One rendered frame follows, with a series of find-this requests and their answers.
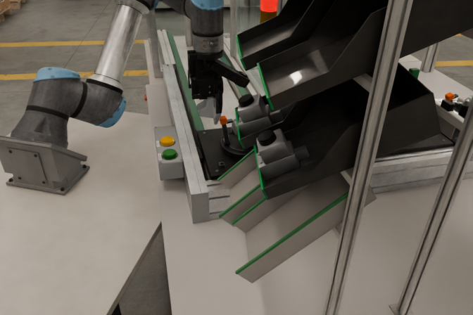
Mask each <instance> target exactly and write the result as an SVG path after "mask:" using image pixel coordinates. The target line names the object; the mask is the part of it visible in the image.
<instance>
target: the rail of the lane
mask: <svg viewBox="0 0 473 315"><path fill-rule="evenodd" d="M162 67H163V81H164V87H165V94H166V97H167V101H168V107H169V111H170V117H171V121H172V125H175V126H176V130H177V135H178V139H179V145H180V148H181V152H182V158H183V161H184V177H183V179H184V185H185V188H186V192H187V198H188V202H189V209H190V212H191V218H192V222H193V224H197V223H201V222H206V221H210V213H209V192H208V187H207V184H206V180H205V177H204V174H203V170H202V167H201V163H203V156H202V152H201V149H200V147H196V145H195V142H194V137H193V135H192V132H191V127H190V124H189V120H188V117H187V113H186V110H185V107H184V103H183V100H182V95H181V92H180V90H179V85H178V82H177V78H176V75H175V70H174V67H173V64H168V66H167V65H162Z"/></svg>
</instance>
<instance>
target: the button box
mask: <svg viewBox="0 0 473 315"><path fill-rule="evenodd" d="M153 129H154V136H155V142H156V152H157V158H158V169H159V175H160V180H161V181H162V180H168V179H178V178H183V177H184V161H183V158H182V152H181V148H180V145H179V139H178V135H177V130H176V126H175V125H170V126H163V127H154V128H153ZM165 136H171V137H173V139H174V143H173V144H172V145H170V146H163V145H162V144H161V143H160V140H161V139H162V138H163V137H165ZM170 148H171V149H174V150H176V151H177V156H176V157H174V158H173V159H165V158H164V157H163V151H164V150H166V149H170Z"/></svg>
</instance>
